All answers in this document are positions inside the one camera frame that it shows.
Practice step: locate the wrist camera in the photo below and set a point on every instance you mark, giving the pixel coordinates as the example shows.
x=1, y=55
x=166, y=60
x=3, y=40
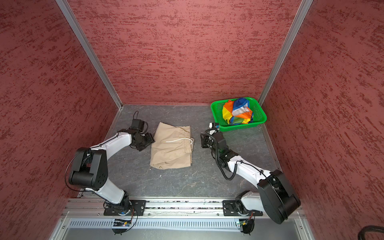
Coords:
x=139, y=126
x=214, y=127

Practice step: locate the multicolour shorts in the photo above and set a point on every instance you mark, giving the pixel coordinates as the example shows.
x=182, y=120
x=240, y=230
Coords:
x=237, y=112

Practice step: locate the beige shorts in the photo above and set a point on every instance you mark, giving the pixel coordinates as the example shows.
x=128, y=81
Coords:
x=172, y=148

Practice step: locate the right circuit board with wires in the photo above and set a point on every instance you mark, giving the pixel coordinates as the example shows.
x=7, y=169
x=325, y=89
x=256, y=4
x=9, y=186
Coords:
x=247, y=226

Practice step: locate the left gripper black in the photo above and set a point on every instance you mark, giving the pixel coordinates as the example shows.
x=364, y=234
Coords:
x=150, y=140

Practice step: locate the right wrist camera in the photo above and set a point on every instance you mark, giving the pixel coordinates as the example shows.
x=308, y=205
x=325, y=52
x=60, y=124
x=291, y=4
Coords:
x=214, y=127

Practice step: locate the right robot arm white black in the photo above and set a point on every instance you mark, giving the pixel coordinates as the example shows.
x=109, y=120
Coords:
x=275, y=195

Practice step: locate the circuit board with wires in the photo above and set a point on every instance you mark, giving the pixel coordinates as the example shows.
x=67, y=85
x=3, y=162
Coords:
x=121, y=223
x=247, y=226

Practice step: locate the slotted cable duct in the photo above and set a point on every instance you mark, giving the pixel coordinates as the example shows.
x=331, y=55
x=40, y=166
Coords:
x=165, y=224

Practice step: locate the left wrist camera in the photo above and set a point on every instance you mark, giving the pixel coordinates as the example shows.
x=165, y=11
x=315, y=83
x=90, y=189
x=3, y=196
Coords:
x=139, y=126

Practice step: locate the left aluminium corner post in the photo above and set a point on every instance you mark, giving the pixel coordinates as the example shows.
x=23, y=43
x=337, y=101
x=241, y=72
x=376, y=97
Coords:
x=79, y=33

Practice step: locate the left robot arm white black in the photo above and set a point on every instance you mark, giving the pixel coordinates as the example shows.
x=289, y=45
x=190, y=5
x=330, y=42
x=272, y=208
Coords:
x=88, y=170

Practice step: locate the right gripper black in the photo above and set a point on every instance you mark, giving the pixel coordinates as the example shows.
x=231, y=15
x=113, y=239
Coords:
x=205, y=140

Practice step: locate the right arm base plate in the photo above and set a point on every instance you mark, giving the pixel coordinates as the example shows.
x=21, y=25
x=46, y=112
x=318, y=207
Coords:
x=236, y=208

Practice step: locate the green plastic basket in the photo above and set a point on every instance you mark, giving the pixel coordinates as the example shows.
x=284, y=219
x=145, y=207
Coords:
x=259, y=115

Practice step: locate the aluminium corner post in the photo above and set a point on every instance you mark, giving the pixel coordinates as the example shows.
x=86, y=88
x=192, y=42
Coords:
x=79, y=33
x=291, y=35

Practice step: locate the right aluminium corner post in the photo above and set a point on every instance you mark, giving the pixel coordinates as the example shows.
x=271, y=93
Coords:
x=291, y=35

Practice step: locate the left circuit board with wires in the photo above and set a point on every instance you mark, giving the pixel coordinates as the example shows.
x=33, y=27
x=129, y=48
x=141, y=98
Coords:
x=121, y=223

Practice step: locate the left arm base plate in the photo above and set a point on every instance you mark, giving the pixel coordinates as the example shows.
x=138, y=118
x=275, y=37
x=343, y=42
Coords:
x=137, y=207

